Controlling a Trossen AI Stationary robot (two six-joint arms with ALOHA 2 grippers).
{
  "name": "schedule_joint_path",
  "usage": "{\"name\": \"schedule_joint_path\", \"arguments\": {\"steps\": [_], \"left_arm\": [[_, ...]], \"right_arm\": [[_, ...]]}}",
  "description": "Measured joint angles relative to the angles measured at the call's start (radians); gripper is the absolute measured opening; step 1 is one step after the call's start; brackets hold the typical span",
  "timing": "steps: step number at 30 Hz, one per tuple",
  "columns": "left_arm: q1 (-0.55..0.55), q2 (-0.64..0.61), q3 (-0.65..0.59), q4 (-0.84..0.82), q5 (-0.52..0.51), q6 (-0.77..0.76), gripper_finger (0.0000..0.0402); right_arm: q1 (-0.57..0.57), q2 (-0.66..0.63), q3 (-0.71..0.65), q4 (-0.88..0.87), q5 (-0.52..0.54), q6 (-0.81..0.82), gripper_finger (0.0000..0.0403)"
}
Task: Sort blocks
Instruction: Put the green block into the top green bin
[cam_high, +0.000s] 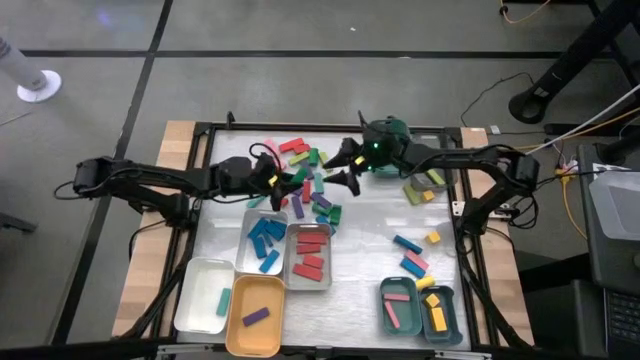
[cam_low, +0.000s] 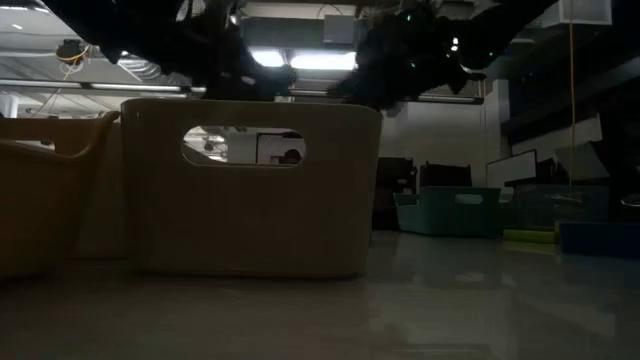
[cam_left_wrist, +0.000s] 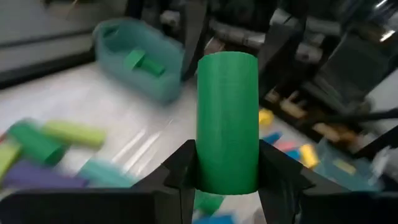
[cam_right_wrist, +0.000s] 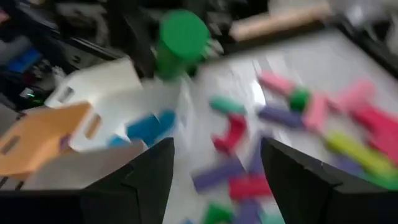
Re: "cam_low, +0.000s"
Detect lime block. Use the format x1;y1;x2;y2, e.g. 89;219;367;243
502;228;559;245

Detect grey ceiling box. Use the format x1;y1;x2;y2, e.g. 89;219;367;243
323;13;357;46

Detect black cabinet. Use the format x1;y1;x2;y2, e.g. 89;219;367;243
373;156;418;232
418;162;474;190

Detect teal plastic bin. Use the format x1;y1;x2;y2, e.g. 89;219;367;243
393;185;502;237

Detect yellow black cable reel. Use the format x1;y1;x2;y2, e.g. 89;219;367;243
54;38;91;69

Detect ceiling light panel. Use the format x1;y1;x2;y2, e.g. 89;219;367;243
288;49;359;71
249;47;286;69

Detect white board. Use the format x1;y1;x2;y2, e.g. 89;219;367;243
486;148;539;187

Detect horizontal metal rail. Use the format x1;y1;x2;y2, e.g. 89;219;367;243
0;78;485;106

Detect blue block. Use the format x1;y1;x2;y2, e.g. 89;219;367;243
558;222;640;259

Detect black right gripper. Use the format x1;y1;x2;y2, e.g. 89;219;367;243
332;4;486;112

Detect grey plastic bin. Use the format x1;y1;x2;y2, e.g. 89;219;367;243
118;97;383;279

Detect white plastic bin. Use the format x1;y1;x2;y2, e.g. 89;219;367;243
74;119;127;259

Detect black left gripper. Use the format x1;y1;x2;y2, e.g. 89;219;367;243
179;14;297;100

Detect orange plastic bin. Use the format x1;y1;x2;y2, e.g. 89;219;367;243
0;110;121;279

